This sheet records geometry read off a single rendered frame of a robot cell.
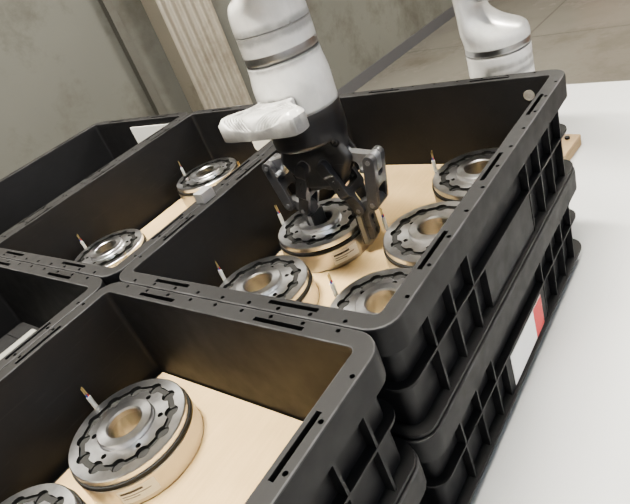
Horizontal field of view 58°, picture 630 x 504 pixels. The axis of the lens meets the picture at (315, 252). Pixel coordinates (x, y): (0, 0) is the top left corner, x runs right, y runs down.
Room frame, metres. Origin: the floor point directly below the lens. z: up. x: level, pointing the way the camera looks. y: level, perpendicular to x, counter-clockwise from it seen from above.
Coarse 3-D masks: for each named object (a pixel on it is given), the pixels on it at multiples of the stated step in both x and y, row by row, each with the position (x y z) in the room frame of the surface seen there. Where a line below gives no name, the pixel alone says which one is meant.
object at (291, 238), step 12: (324, 204) 0.59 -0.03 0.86; (336, 204) 0.58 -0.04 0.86; (300, 216) 0.59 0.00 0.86; (348, 216) 0.54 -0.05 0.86; (288, 228) 0.57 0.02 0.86; (336, 228) 0.52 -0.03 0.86; (348, 228) 0.51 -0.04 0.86; (288, 240) 0.54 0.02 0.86; (300, 240) 0.54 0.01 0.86; (312, 240) 0.52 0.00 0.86; (324, 240) 0.51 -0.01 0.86; (336, 240) 0.50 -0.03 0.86; (300, 252) 0.51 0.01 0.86
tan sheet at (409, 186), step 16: (400, 176) 0.65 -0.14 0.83; (416, 176) 0.63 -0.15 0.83; (432, 176) 0.61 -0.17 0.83; (400, 192) 0.61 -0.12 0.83; (416, 192) 0.59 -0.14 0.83; (432, 192) 0.58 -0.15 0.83; (384, 208) 0.58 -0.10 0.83; (400, 208) 0.57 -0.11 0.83; (368, 256) 0.50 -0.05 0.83; (384, 256) 0.49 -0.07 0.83; (320, 272) 0.51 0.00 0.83; (336, 272) 0.49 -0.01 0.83; (352, 272) 0.48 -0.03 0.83; (368, 272) 0.47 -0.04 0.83; (320, 288) 0.48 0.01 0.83; (336, 288) 0.47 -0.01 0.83; (320, 304) 0.45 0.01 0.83
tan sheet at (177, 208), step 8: (168, 208) 0.85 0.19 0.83; (176, 208) 0.84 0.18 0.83; (184, 208) 0.82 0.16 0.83; (160, 216) 0.83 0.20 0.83; (168, 216) 0.82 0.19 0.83; (176, 216) 0.81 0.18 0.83; (152, 224) 0.81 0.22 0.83; (160, 224) 0.80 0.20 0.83; (144, 232) 0.79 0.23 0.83; (152, 232) 0.78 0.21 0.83
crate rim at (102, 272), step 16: (192, 112) 0.96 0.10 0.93; (208, 112) 0.92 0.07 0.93; (224, 112) 0.89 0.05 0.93; (176, 128) 0.92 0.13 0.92; (144, 144) 0.88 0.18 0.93; (272, 144) 0.65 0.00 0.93; (128, 160) 0.85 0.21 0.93; (96, 176) 0.81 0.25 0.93; (80, 192) 0.78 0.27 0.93; (48, 208) 0.76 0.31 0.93; (192, 208) 0.56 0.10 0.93; (32, 224) 0.73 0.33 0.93; (176, 224) 0.54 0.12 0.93; (0, 240) 0.70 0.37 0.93; (0, 256) 0.65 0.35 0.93; (16, 256) 0.63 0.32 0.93; (32, 256) 0.61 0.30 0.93; (48, 256) 0.59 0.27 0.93; (128, 256) 0.51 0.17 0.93; (80, 272) 0.52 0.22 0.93; (96, 272) 0.50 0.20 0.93; (112, 272) 0.49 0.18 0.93
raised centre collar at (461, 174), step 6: (480, 156) 0.54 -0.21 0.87; (486, 156) 0.54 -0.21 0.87; (468, 162) 0.54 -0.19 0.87; (474, 162) 0.54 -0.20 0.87; (480, 162) 0.54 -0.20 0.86; (486, 162) 0.53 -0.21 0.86; (462, 168) 0.53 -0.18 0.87; (468, 168) 0.54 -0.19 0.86; (456, 174) 0.53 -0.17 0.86; (462, 174) 0.52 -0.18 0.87; (468, 174) 0.52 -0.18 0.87; (474, 174) 0.51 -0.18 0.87; (462, 180) 0.52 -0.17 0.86; (468, 180) 0.51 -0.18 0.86; (474, 180) 0.51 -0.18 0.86
